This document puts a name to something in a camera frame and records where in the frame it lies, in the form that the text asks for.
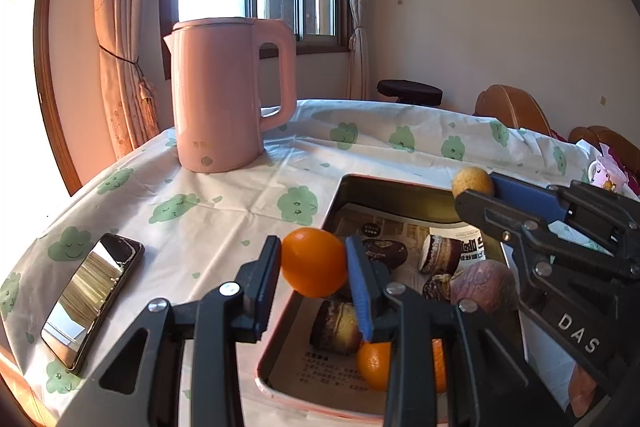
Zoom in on purple passion fruit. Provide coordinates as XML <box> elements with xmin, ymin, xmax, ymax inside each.
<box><xmin>449</xmin><ymin>259</ymin><xmax>521</xmax><ymax>315</ymax></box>

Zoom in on yellow round fruit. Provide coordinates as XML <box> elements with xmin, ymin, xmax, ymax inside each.
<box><xmin>451</xmin><ymin>167</ymin><xmax>496</xmax><ymax>198</ymax></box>

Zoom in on brown leather sofa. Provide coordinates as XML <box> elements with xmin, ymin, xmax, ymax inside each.
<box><xmin>567</xmin><ymin>125</ymin><xmax>638</xmax><ymax>158</ymax></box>

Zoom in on crumb topped layered cake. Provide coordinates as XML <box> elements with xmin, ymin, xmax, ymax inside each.
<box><xmin>310</xmin><ymin>299</ymin><xmax>362</xmax><ymax>355</ymax></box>

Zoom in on small orange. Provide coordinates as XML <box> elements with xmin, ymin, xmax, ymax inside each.
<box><xmin>280</xmin><ymin>227</ymin><xmax>349</xmax><ymax>299</ymax></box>
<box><xmin>356</xmin><ymin>341</ymin><xmax>395</xmax><ymax>392</ymax></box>

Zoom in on black smartphone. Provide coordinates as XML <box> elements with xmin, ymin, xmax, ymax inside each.
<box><xmin>40</xmin><ymin>233</ymin><xmax>146</xmax><ymax>375</ymax></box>

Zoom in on curtain tieback rope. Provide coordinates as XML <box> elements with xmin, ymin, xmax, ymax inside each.
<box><xmin>97</xmin><ymin>44</ymin><xmax>153</xmax><ymax>112</ymax></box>

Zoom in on printed paper leaflet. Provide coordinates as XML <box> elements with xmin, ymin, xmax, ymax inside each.
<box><xmin>270</xmin><ymin>204</ymin><xmax>506</xmax><ymax>408</ymax></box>

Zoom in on large orange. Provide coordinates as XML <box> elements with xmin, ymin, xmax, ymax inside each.
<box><xmin>431</xmin><ymin>338</ymin><xmax>447</xmax><ymax>394</ymax></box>

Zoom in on pink cartoon cup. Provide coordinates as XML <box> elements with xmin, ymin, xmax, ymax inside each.
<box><xmin>587</xmin><ymin>157</ymin><xmax>628</xmax><ymax>194</ymax></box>

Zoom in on wooden framed window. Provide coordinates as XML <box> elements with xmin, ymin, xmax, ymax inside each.
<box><xmin>0</xmin><ymin>0</ymin><xmax>83</xmax><ymax>228</ymax></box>

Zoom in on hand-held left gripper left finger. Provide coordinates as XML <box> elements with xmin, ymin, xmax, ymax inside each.
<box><xmin>67</xmin><ymin>234</ymin><xmax>283</xmax><ymax>427</ymax></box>

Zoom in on dark chocolate round cake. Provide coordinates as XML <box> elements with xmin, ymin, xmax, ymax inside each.
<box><xmin>362</xmin><ymin>237</ymin><xmax>407</xmax><ymax>269</ymax></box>

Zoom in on round black stool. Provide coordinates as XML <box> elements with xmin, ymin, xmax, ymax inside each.
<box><xmin>376</xmin><ymin>79</ymin><xmax>444</xmax><ymax>108</ymax></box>

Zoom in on brown leather armchair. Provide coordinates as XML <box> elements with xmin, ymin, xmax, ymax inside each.
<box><xmin>474</xmin><ymin>84</ymin><xmax>553</xmax><ymax>138</ymax></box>

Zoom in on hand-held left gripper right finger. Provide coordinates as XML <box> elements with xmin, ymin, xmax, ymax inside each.
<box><xmin>345</xmin><ymin>234</ymin><xmax>551</xmax><ymax>427</ymax></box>

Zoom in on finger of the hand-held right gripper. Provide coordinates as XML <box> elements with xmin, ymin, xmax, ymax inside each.
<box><xmin>490</xmin><ymin>172</ymin><xmax>640</xmax><ymax>239</ymax></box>
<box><xmin>454</xmin><ymin>188</ymin><xmax>640</xmax><ymax>284</ymax></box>

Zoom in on pink electric kettle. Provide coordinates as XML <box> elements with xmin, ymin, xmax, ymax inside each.
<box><xmin>163</xmin><ymin>18</ymin><xmax>297</xmax><ymax>174</ymax></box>

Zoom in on person's right hand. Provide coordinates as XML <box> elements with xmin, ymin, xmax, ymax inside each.
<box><xmin>567</xmin><ymin>362</ymin><xmax>601</xmax><ymax>419</ymax></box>

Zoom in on rectangular metal tin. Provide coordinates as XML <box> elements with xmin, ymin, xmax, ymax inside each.
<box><xmin>255</xmin><ymin>174</ymin><xmax>531</xmax><ymax>425</ymax></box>

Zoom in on white swirl chocolate cake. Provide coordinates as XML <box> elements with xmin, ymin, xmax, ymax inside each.
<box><xmin>422</xmin><ymin>273</ymin><xmax>463</xmax><ymax>303</ymax></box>

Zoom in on beige patterned curtain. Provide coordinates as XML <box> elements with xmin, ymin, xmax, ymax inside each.
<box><xmin>341</xmin><ymin>0</ymin><xmax>372</xmax><ymax>100</ymax></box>
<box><xmin>92</xmin><ymin>0</ymin><xmax>188</xmax><ymax>160</ymax></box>

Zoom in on layered cake with white base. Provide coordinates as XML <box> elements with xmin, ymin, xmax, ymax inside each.
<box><xmin>419</xmin><ymin>233</ymin><xmax>463</xmax><ymax>275</ymax></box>

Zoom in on white tablecloth with green clouds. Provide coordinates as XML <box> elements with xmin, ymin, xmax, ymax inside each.
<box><xmin>0</xmin><ymin>98</ymin><xmax>640</xmax><ymax>427</ymax></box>

